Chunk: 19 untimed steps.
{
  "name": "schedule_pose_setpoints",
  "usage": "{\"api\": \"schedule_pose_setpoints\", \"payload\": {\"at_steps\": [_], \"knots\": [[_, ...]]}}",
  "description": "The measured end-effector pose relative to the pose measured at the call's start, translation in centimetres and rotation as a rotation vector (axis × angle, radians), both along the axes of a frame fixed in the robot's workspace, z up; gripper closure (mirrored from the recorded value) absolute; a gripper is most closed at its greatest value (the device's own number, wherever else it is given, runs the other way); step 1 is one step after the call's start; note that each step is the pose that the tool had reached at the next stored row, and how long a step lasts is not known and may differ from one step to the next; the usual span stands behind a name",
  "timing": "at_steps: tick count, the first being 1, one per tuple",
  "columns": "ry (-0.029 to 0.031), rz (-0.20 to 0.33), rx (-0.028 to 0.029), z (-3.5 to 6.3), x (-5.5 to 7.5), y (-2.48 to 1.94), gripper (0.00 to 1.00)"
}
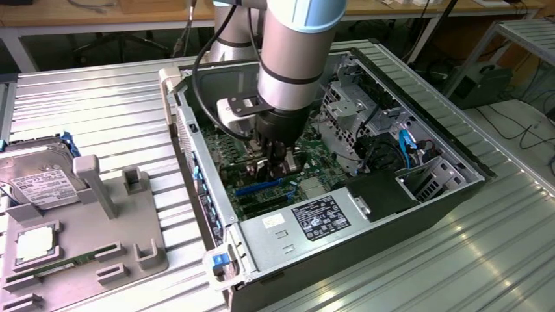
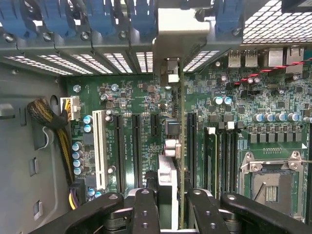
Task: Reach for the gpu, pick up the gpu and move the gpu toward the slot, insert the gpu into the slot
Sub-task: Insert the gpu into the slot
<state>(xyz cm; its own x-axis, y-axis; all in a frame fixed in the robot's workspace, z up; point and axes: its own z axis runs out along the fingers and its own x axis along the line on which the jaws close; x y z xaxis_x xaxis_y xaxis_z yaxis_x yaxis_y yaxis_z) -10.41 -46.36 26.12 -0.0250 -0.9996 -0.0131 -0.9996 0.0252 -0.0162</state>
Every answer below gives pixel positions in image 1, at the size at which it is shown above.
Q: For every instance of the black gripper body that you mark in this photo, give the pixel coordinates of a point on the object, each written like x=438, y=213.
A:
x=281, y=126

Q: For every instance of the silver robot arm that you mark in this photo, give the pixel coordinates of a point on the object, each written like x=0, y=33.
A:
x=295, y=48

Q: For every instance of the blue expansion slot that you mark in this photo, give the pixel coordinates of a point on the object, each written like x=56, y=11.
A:
x=255, y=190

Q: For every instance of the black expansion slot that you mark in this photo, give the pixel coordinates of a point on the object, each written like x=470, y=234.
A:
x=261, y=212
x=267, y=202

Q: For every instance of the green motherboard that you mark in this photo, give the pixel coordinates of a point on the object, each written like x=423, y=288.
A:
x=323, y=162

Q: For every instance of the silver chipset heatsink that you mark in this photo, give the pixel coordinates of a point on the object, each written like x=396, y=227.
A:
x=314, y=189

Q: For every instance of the silver disk bay cage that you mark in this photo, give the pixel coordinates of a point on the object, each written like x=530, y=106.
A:
x=347, y=110

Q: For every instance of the silver power supply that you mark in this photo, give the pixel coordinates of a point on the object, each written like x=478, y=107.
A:
x=277, y=240

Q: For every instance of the black fan shroud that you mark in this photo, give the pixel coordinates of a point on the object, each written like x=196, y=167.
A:
x=382, y=195

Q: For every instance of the blue case latch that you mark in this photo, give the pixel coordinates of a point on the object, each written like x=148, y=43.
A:
x=219, y=261

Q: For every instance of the perforated silver disk bay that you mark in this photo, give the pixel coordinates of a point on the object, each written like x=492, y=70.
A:
x=438, y=182

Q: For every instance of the open black PC case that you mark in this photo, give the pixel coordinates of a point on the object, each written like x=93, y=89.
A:
x=347, y=276

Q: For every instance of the wooden desk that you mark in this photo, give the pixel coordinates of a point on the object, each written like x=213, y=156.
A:
x=390, y=9

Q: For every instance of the black chair base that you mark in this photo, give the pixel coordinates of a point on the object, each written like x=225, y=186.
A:
x=116, y=40

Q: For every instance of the black box on floor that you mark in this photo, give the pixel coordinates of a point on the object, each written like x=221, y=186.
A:
x=480, y=87

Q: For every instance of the grey parts rack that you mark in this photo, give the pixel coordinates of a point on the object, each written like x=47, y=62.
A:
x=77, y=234

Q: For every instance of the hard disk with blue caddy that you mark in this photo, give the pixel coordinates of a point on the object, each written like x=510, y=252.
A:
x=39, y=182

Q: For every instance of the green RAM stick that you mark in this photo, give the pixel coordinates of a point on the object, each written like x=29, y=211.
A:
x=60, y=264

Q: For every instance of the silver CPU chip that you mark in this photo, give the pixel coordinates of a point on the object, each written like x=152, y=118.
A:
x=35, y=243

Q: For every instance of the metal slat side table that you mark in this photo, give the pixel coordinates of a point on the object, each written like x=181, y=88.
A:
x=531, y=32

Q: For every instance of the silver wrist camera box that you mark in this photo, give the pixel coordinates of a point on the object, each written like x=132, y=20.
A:
x=229, y=113

